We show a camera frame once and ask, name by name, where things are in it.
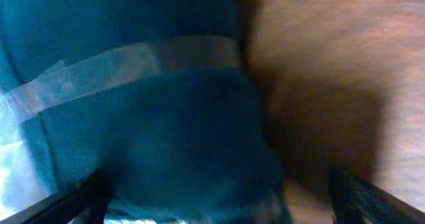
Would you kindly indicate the teal cloth with tape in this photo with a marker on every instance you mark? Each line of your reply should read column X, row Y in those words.
column 151, row 93

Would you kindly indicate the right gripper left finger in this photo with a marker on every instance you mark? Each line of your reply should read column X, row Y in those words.
column 84, row 202

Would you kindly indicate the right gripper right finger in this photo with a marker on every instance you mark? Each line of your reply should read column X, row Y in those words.
column 356, row 201

